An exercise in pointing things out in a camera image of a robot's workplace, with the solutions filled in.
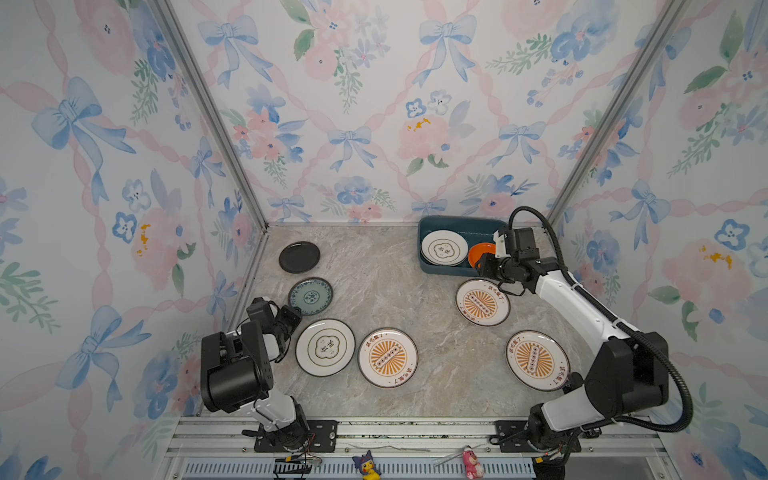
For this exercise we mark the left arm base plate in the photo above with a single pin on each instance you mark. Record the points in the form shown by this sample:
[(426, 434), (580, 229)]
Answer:
[(302, 436)]

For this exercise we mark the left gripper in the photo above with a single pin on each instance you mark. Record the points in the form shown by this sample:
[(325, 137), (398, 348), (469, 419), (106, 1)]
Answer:
[(292, 316)]

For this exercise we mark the purple yellow toy figure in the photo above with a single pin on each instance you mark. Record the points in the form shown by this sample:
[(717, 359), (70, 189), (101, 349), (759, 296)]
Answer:
[(366, 466)]

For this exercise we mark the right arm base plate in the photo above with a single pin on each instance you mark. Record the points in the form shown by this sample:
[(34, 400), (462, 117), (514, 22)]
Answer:
[(515, 436)]

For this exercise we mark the pink toy figure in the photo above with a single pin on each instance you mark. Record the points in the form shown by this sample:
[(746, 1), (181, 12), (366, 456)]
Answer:
[(474, 470)]

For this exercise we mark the teal plastic bin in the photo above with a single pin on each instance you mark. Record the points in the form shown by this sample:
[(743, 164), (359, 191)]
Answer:
[(466, 233)]

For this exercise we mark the orange sunburst plate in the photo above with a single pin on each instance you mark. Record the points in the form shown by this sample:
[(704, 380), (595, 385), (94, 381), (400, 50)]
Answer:
[(388, 358), (538, 361), (482, 303)]

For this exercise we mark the orange sunburst plate front right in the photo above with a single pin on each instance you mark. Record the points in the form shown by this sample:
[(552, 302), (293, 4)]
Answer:
[(538, 361)]

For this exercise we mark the orange sunburst plate centre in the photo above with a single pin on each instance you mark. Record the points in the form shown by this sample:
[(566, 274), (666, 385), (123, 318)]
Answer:
[(388, 358)]

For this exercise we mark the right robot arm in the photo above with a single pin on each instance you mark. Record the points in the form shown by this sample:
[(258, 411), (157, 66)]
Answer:
[(629, 372)]

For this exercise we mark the orange round plate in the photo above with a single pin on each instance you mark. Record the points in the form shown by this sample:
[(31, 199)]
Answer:
[(477, 251)]

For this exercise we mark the teal patterned small plate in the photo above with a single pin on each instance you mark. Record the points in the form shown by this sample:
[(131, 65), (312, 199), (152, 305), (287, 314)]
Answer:
[(311, 296)]

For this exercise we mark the orange sunburst plate back right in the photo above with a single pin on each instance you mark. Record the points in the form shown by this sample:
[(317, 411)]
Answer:
[(482, 303)]

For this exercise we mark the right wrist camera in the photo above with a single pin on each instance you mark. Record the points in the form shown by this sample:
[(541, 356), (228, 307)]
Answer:
[(518, 244)]

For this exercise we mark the aluminium front rail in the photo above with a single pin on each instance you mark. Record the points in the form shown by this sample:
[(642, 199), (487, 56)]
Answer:
[(408, 448)]

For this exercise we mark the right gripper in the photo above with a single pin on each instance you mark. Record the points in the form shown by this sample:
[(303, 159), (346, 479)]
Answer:
[(483, 269)]

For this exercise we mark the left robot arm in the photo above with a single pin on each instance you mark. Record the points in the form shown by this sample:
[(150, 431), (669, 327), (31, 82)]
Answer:
[(236, 371)]

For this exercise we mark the white plate clover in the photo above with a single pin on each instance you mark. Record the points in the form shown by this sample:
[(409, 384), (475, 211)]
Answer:
[(325, 348), (444, 248)]

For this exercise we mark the black round plate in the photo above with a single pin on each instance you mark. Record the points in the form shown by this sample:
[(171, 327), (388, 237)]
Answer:
[(299, 257)]

